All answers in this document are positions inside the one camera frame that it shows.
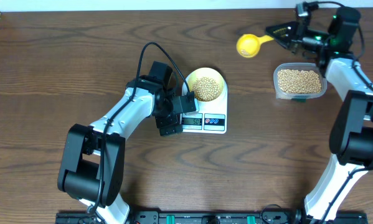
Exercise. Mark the soybeans in bowl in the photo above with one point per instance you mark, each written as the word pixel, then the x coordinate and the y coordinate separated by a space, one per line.
pixel 206 89

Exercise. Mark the soybeans pile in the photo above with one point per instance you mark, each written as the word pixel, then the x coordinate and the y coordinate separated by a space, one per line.
pixel 299 81

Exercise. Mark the white digital kitchen scale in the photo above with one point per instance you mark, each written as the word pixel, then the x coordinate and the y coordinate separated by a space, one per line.
pixel 211 118

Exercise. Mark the pale yellow bowl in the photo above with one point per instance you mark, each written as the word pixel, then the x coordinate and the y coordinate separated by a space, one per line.
pixel 207 72

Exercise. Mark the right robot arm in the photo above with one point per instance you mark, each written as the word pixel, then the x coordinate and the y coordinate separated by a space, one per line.
pixel 351 138

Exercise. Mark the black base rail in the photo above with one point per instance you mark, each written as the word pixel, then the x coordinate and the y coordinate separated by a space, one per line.
pixel 154 217

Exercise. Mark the yellow measuring scoop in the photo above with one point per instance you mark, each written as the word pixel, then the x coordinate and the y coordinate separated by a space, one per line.
pixel 252 43

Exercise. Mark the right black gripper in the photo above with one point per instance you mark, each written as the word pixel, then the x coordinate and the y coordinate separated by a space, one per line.
pixel 294 34

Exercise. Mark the clear plastic container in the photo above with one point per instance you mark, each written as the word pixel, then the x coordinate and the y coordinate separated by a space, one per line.
pixel 293 96

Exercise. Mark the soybeans in scoop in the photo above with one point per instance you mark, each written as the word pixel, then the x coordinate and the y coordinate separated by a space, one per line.
pixel 244 53

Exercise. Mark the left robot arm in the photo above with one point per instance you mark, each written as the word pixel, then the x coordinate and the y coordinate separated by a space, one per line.
pixel 92 164

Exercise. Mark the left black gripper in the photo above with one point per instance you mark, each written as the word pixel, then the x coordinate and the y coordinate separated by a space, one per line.
pixel 172 120

